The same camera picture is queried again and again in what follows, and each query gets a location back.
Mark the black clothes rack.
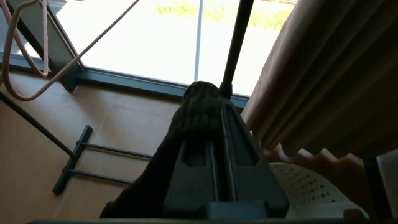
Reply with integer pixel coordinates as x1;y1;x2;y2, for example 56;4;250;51
0;0;256;197

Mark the window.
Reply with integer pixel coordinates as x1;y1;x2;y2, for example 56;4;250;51
0;0;298;110

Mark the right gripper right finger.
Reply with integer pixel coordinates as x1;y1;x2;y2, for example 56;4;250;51
220;100;290;218

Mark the white laundry basket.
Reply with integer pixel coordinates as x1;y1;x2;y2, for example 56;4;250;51
268;162;371;219

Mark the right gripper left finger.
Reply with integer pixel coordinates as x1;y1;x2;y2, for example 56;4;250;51
162;141;271;219

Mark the brown curtain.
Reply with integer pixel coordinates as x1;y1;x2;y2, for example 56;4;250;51
241;0;398;163

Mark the black garment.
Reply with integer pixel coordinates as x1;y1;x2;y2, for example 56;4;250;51
99;80;223;218

